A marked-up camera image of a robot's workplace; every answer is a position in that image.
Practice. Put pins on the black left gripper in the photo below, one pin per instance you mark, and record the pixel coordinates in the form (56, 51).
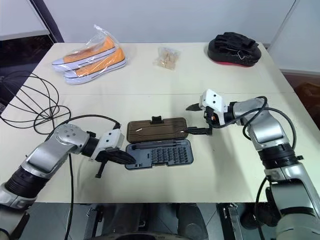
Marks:
(108, 155)

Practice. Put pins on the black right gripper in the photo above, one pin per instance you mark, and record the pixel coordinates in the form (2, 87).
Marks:
(211, 116)

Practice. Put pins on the dark screwdriver bit case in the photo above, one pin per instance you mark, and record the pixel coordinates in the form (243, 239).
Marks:
(157, 155)

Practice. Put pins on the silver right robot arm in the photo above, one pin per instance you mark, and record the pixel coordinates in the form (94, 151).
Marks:
(265, 130)

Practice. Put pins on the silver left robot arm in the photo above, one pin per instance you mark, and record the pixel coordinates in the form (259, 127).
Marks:
(42, 155)

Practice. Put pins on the bag of wooden pieces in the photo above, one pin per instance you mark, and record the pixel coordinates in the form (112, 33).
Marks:
(167, 59)

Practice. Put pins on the black boxing pad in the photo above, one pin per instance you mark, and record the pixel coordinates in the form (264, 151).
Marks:
(235, 51)

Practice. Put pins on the dark rounded shape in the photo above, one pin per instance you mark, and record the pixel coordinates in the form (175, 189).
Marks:
(192, 220)

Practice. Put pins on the orange canvas shoe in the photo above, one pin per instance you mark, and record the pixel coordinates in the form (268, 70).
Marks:
(105, 63)
(95, 51)

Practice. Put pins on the brown box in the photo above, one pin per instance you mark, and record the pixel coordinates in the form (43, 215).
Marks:
(308, 95)

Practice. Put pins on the clear plastic shoe bag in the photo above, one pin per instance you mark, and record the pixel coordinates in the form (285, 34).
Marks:
(100, 33)

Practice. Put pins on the dark slanted pole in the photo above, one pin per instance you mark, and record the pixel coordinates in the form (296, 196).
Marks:
(47, 17)

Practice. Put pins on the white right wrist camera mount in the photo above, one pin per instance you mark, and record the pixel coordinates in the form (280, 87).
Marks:
(212, 100)

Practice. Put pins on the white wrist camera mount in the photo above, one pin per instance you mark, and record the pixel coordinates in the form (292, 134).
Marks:
(111, 138)
(212, 100)

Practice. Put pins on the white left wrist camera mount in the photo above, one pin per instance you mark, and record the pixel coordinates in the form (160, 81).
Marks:
(111, 138)

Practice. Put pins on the black metal bracket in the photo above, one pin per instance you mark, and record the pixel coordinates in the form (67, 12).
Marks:
(93, 220)
(228, 220)

